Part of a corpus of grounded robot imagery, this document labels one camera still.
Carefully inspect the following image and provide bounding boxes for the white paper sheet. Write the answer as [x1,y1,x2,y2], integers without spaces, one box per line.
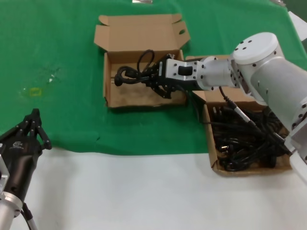
[287,11,307,41]

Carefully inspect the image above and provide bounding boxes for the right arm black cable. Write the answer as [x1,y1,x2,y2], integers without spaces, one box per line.
[176,83,295,155]

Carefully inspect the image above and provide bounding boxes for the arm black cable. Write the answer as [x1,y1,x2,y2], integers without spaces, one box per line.
[176,83,295,155]
[20,202,38,230]

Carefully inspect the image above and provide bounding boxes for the green table cloth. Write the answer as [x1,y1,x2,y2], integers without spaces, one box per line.
[0,0,307,159]

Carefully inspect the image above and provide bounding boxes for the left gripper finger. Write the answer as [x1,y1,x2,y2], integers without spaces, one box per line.
[0,108,36,144]
[28,108,53,150]

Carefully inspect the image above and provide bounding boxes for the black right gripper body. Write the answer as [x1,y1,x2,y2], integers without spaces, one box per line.
[155,59,205,92]

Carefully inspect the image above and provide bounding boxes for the open cardboard box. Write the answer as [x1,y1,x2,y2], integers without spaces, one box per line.
[186,55,295,177]

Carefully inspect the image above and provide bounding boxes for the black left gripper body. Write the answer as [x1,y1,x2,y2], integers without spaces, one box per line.
[0,136,41,199]

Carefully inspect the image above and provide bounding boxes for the wrist silver camera mount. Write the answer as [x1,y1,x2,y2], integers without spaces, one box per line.
[0,154,10,194]
[165,58,201,84]

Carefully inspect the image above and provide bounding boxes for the left wrist silver camera mount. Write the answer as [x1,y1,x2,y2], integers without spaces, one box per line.
[0,154,10,194]

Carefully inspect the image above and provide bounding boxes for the black power cable pile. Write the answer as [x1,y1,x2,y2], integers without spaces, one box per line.
[212,106,292,172]

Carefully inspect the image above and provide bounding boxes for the right wrist silver camera mount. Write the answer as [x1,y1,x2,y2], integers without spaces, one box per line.
[165,58,201,84]

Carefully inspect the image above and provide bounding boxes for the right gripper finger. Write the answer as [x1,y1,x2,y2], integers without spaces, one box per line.
[143,54,176,78]
[145,80,179,100]

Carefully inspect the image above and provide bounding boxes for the open cardboard box torn rim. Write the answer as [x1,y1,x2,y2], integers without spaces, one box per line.
[93,13,191,110]

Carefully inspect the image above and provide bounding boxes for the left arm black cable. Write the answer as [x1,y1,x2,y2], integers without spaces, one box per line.
[20,202,38,230]

